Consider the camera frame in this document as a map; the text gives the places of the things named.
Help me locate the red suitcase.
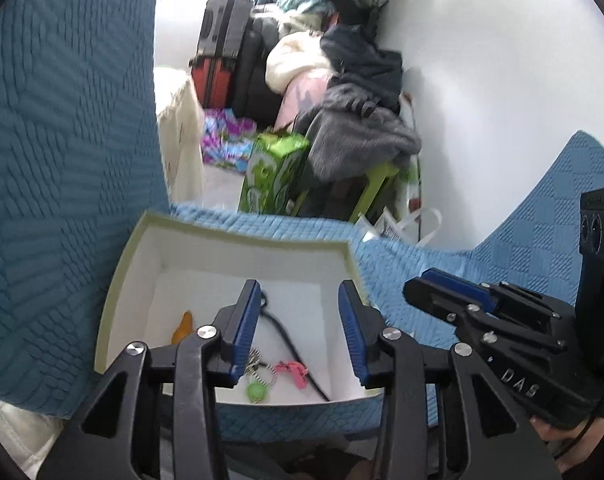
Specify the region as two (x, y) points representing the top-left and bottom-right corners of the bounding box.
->
(189, 55), (235, 111)

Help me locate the grey fleece garment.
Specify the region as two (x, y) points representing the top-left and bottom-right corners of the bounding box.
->
(294, 82), (423, 183)

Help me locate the blue textured blanket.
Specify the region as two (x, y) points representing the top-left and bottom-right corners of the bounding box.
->
(0, 0), (383, 442)

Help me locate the cream plush blanket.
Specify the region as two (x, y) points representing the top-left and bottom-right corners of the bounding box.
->
(266, 31), (333, 93)

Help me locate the pink ribbon trinket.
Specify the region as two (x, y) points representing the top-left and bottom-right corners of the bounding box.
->
(276, 360), (310, 391)

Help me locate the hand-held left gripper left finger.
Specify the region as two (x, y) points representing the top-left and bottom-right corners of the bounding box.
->
(36, 280), (263, 480)

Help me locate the cream lace covered cabinet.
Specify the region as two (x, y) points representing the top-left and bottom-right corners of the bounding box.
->
(154, 67), (205, 206)

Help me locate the metal ring chain bunch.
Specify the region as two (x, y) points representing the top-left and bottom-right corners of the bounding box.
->
(246, 349), (279, 386)

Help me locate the black smooth suitcase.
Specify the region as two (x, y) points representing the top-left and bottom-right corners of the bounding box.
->
(232, 2), (287, 128)

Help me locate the green cartoon box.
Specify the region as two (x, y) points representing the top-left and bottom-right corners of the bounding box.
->
(238, 131), (313, 217)

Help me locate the blue covered chair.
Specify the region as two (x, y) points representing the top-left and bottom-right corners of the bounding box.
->
(354, 130), (604, 431)

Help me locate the black cord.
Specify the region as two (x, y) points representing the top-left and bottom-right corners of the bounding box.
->
(259, 292), (333, 403)

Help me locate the green plastic stool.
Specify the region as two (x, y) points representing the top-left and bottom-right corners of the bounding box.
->
(297, 160), (400, 223)

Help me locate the black ribbed suitcase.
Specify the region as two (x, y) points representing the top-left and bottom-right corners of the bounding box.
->
(197, 0), (255, 61)

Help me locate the pink cloth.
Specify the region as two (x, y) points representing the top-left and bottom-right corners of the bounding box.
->
(274, 72), (333, 133)

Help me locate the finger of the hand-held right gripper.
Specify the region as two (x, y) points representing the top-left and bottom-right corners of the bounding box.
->
(421, 268), (576, 342)
(403, 277), (568, 357)

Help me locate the orange gourd pendant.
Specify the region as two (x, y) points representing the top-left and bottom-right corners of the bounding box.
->
(171, 311), (195, 346)

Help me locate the colourful plastic bag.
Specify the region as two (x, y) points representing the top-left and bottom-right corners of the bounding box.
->
(202, 107), (257, 173)

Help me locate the pale green cardboard box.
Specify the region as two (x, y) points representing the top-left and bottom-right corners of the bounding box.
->
(94, 211), (385, 406)

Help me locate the black cable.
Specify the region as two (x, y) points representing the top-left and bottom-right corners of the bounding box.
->
(552, 410), (599, 461)

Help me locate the person's right hand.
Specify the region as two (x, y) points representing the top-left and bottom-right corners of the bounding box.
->
(529, 412), (604, 463)

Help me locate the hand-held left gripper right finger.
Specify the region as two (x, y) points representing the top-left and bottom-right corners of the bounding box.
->
(337, 280), (563, 480)

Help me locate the dark navy garment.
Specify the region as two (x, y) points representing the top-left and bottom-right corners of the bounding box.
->
(319, 25), (405, 116)

